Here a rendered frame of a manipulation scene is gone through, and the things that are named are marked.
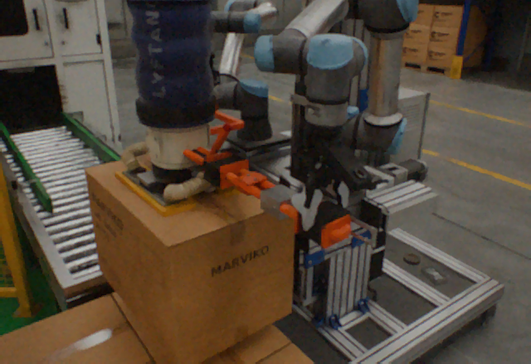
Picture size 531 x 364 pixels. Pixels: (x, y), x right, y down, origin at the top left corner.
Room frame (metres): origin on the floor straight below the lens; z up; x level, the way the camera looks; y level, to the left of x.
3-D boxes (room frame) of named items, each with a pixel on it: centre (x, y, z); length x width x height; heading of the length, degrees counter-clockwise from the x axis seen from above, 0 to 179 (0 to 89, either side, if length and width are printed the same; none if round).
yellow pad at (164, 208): (1.19, 0.33, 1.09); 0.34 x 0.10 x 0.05; 39
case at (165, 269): (1.24, 0.25, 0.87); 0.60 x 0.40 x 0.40; 39
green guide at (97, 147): (2.93, 1.16, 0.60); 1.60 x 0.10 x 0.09; 37
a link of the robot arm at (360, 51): (0.89, -0.14, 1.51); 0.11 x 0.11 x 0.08; 65
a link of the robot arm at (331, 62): (0.79, -0.11, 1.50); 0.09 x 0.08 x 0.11; 155
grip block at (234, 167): (1.05, 0.10, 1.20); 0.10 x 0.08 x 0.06; 129
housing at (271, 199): (0.88, -0.03, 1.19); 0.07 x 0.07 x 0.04; 39
